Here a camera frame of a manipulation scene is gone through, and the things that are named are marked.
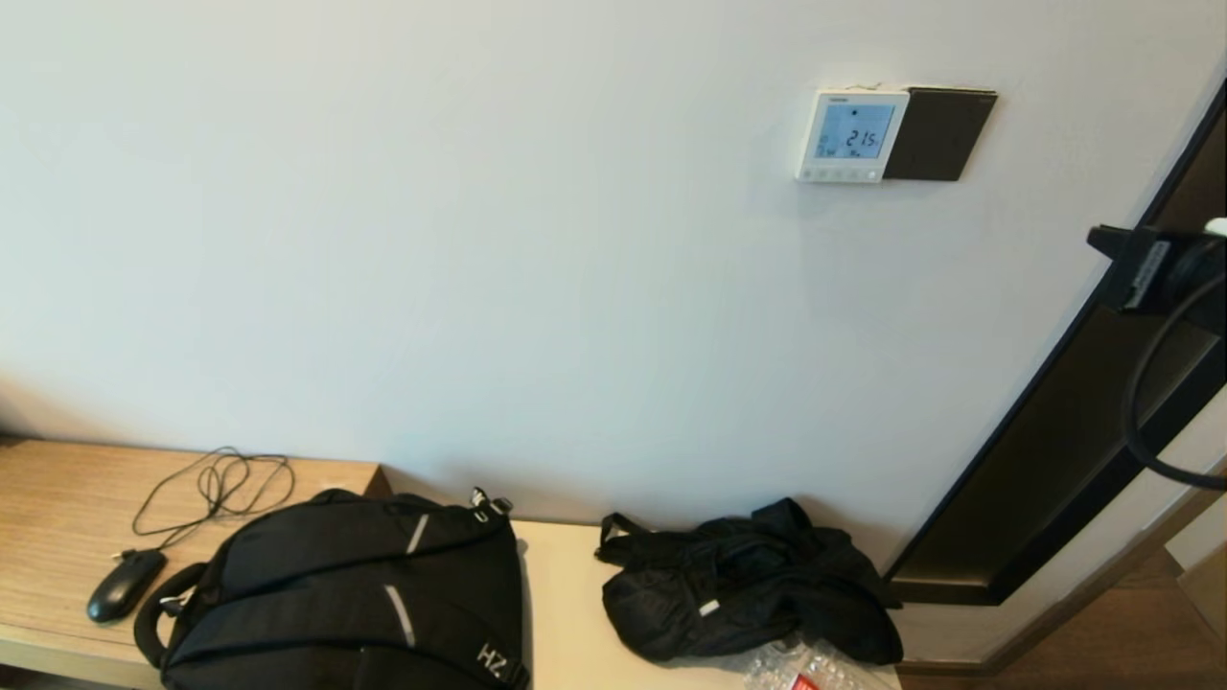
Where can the white wall thermostat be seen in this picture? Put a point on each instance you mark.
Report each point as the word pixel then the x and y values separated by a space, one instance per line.
pixel 851 134

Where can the clear plastic bag red label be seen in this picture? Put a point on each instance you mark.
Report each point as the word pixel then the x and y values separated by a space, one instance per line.
pixel 815 671

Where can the dark brown wall switch panel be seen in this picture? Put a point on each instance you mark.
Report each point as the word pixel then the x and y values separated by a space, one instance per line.
pixel 941 134

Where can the large black backpack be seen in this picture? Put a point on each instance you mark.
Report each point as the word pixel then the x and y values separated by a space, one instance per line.
pixel 335 594

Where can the small crumpled black bag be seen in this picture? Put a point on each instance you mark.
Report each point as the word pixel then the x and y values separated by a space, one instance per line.
pixel 738 594

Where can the black computer mouse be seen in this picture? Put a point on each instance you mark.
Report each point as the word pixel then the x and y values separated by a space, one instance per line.
pixel 125 586

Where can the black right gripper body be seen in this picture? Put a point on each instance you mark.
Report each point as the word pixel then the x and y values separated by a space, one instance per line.
pixel 1148 273

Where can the dark brown door frame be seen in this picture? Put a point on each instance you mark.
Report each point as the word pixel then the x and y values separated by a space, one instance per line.
pixel 1054 460

